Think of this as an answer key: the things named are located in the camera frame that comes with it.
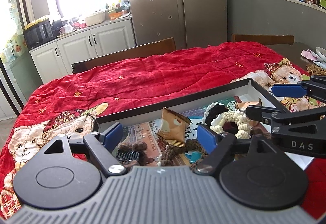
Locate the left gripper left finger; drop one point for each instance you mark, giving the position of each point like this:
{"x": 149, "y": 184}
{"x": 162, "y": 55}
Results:
{"x": 67, "y": 172}

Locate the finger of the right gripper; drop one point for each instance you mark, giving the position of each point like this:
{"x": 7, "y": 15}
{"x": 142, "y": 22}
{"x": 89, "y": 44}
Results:
{"x": 314, "y": 88}
{"x": 275, "y": 117}

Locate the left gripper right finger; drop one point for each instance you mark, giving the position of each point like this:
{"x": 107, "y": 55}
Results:
{"x": 252, "y": 172}

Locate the brown snack packet with egg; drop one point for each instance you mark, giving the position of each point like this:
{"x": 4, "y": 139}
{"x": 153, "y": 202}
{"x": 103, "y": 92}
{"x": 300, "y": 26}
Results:
{"x": 173, "y": 127}

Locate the wooden bead trivet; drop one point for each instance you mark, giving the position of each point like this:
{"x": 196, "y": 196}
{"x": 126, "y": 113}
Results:
{"x": 315, "y": 70}

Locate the cream knitted scrunchie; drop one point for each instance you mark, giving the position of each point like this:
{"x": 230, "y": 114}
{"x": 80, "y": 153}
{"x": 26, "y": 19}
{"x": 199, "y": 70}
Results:
{"x": 217, "y": 115}

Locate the white plate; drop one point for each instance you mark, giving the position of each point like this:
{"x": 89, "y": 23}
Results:
{"x": 321, "y": 53}

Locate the red bear-print quilt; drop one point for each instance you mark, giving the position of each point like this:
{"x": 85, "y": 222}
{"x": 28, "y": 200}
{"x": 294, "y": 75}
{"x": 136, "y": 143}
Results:
{"x": 70, "y": 105}

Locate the wooden chair back right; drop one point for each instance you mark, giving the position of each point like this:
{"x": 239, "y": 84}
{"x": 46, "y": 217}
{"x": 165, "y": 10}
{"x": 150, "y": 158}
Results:
{"x": 263, "y": 39}

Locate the wooden chair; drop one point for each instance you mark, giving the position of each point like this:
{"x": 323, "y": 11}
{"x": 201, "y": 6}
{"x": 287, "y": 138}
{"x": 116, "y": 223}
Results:
{"x": 263, "y": 39}
{"x": 160, "y": 47}

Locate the brown knitted bow left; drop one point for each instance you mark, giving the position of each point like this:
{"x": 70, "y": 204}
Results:
{"x": 127, "y": 152}

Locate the dark brown knitted scrunchie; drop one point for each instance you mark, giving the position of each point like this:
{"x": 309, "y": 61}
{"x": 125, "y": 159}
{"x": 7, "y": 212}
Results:
{"x": 189, "y": 155}

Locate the black shallow box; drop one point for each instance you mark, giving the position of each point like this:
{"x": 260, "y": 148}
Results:
{"x": 131, "y": 135}

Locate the white kitchen cabinet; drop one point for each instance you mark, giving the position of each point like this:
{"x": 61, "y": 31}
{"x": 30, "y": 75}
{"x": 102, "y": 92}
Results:
{"x": 55, "y": 59}

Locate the wooden chair back left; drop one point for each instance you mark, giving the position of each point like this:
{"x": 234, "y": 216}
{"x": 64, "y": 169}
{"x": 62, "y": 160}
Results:
{"x": 160, "y": 47}

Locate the silver double-door refrigerator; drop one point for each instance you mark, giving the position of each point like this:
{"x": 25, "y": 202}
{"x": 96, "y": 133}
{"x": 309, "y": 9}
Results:
{"x": 192, "y": 23}

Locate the black microwave oven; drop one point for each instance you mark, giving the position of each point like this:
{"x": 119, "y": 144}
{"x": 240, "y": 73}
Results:
{"x": 39, "y": 34}

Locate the white mug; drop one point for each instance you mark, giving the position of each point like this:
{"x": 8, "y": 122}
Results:
{"x": 66, "y": 29}

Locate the cream plastic basin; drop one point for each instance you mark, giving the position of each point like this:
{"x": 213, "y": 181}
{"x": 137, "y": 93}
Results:
{"x": 95, "y": 18}

